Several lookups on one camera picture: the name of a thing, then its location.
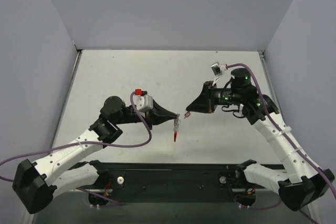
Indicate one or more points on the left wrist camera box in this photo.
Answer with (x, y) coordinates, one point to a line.
(144, 103)

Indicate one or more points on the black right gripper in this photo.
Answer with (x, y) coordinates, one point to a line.
(209, 98)

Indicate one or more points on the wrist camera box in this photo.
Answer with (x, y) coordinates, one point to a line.
(218, 69)
(144, 103)

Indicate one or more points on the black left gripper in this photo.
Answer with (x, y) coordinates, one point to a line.
(151, 117)

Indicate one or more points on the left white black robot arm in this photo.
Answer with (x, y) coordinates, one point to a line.
(37, 183)

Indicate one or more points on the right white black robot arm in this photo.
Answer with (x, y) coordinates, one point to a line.
(303, 180)

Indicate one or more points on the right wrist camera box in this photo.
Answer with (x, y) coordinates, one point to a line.
(218, 69)

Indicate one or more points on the red tagged key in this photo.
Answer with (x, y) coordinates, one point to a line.
(187, 114)

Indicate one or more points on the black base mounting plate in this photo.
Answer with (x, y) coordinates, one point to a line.
(171, 183)

